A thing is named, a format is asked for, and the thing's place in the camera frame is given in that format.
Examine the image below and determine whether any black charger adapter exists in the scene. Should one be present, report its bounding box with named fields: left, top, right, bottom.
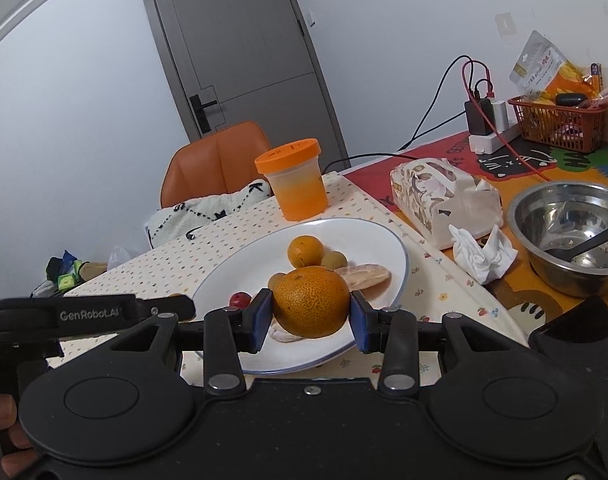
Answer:
left=464, top=98, right=494, bottom=136

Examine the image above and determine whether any orange plastic basket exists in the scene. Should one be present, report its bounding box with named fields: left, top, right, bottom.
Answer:
left=508, top=96, right=608, bottom=153

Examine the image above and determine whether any red small fruit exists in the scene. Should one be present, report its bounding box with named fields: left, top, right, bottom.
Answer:
left=229, top=292, right=253, bottom=309

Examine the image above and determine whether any white black patterned cushion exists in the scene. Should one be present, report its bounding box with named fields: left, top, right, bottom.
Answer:
left=144, top=179, right=272, bottom=248

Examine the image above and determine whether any colourful cartoon table mat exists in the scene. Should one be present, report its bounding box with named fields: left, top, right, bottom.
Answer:
left=343, top=129, right=608, bottom=336

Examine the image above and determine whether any orange lidded plastic container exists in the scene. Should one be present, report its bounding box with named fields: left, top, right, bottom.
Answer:
left=255, top=138, right=329, bottom=221

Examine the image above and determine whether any black door handle lock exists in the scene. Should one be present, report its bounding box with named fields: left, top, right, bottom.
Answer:
left=189, top=94, right=218, bottom=133

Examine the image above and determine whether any peeled pomelo segment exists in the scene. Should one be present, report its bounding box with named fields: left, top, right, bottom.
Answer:
left=335, top=263, right=391, bottom=292
left=268, top=320, right=302, bottom=344

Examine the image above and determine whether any floral tissue box cover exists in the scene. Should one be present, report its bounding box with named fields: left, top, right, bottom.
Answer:
left=389, top=157, right=503, bottom=249

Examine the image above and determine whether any grey door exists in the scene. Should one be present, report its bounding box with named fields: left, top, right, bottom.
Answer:
left=144, top=0, right=348, bottom=170

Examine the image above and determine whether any red cable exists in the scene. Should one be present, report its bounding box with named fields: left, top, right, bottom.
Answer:
left=460, top=58, right=552, bottom=181

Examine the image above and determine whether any black spoon in bowl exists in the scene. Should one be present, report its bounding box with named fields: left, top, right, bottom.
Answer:
left=546, top=228, right=608, bottom=262

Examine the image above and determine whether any translucent plastic bag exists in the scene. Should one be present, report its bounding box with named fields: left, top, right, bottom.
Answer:
left=106, top=246, right=132, bottom=270

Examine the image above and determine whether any brown kiwi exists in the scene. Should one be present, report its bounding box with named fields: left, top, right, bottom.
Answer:
left=320, top=250, right=348, bottom=270
left=267, top=273, right=285, bottom=290

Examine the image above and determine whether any stainless steel bowl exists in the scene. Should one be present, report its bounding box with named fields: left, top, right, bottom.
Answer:
left=506, top=181, right=608, bottom=297

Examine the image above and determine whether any large orange front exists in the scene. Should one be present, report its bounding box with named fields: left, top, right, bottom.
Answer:
left=287, top=235, right=325, bottom=269

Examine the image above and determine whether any orange leather chair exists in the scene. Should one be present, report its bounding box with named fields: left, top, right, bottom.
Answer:
left=159, top=122, right=271, bottom=208

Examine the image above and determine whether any large orange top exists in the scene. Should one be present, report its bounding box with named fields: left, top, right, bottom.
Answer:
left=272, top=266, right=351, bottom=339

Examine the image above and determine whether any large orange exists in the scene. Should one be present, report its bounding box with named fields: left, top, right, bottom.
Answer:
left=287, top=235, right=325, bottom=269
left=272, top=266, right=351, bottom=339

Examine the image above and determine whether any peeled pomelo segment front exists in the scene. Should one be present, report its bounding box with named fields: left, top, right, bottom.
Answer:
left=268, top=320, right=302, bottom=344

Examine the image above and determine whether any yellow snack bag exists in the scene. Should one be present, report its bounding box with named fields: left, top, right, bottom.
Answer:
left=510, top=30, right=599, bottom=101

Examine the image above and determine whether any white bowl with blue rim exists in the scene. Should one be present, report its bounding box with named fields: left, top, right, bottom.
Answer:
left=193, top=218, right=409, bottom=375

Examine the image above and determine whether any person's left hand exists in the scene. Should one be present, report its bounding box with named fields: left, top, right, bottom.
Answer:
left=0, top=394, right=37, bottom=479

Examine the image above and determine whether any crumpled white tissue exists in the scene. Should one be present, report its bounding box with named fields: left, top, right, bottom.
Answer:
left=449, top=226, right=518, bottom=285

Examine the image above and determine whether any black cable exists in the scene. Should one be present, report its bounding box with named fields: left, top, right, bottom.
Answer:
left=322, top=54, right=485, bottom=176

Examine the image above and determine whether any peeled pomelo segment back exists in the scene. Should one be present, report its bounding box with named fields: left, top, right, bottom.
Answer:
left=335, top=263, right=391, bottom=292

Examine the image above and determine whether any white power strip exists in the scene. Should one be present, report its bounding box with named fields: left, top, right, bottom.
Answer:
left=468, top=122, right=520, bottom=155

